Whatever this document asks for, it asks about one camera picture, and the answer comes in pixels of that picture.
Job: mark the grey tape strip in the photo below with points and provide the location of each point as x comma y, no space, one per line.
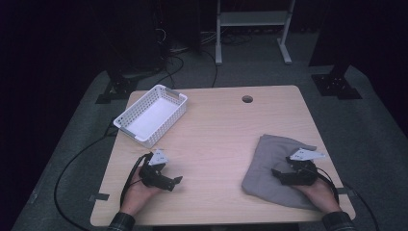
344,191
99,197

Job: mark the grey pants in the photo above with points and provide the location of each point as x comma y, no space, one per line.
269,166

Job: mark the person's right hand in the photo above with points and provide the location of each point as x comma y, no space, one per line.
320,195

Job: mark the white metal stand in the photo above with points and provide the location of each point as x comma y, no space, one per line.
251,18

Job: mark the person's left hand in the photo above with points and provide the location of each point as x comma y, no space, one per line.
139,195

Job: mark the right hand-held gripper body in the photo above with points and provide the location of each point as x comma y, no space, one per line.
303,173

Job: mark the black stand base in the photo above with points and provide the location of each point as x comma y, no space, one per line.
335,85
117,88

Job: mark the white plastic basket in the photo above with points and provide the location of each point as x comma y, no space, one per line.
150,118

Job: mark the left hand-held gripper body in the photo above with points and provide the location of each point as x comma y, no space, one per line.
152,174

